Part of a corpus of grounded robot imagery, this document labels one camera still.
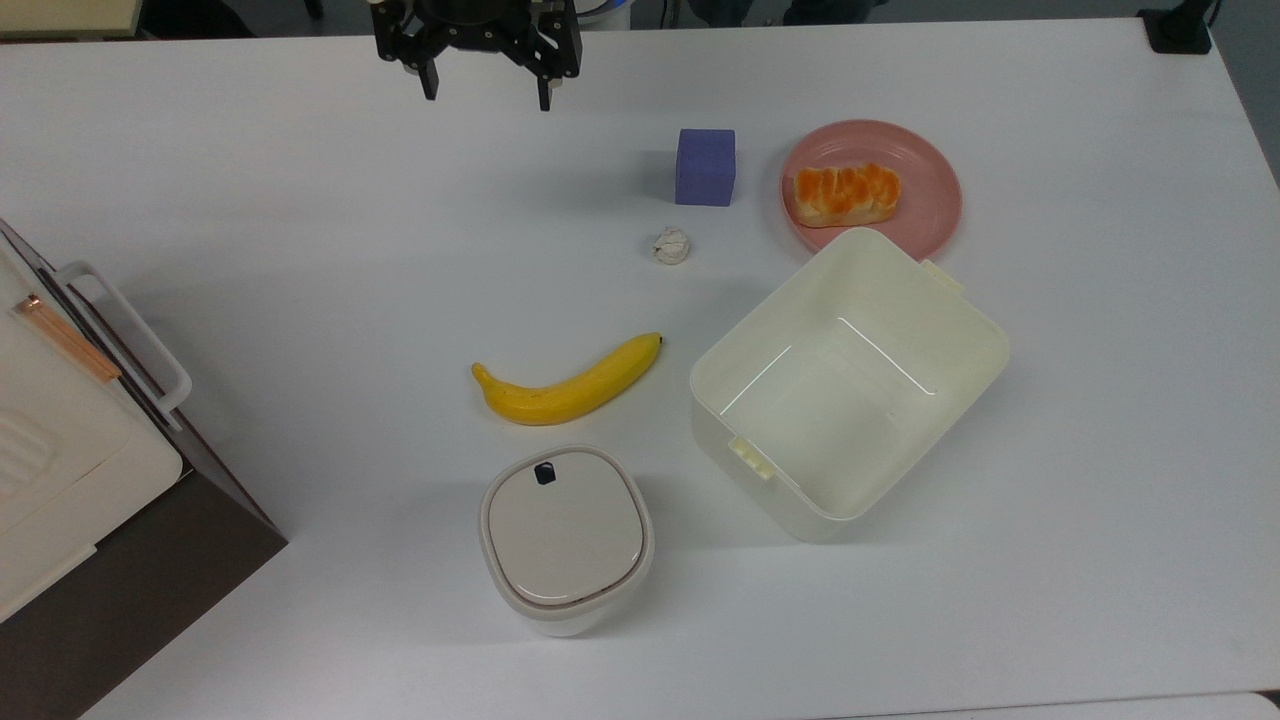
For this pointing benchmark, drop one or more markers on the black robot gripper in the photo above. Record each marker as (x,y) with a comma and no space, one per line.
(480,30)

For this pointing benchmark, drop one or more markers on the orange glazed bread loaf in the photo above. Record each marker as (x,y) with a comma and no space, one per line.
(846,195)

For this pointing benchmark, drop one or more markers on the purple foam cube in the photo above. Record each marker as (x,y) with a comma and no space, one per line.
(705,167)

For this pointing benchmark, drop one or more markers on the crumpled white paper ball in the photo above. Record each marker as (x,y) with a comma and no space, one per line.
(672,246)

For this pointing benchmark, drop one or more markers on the yellow banana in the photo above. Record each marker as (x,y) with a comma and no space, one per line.
(560,396)

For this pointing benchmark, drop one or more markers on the beige cabinet edge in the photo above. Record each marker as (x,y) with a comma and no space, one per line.
(65,15)

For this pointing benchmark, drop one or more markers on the pink round plate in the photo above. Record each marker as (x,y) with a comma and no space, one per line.
(925,190)

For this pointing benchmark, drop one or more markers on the white lidded round container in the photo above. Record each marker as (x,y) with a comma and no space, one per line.
(565,535)

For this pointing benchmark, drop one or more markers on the cream plastic open bin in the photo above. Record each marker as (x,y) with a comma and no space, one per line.
(850,390)

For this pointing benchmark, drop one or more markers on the white and brown oven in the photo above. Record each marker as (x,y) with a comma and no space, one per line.
(70,480)

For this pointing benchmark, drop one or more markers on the black clamp mount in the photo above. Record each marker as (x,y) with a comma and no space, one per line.
(1180,28)

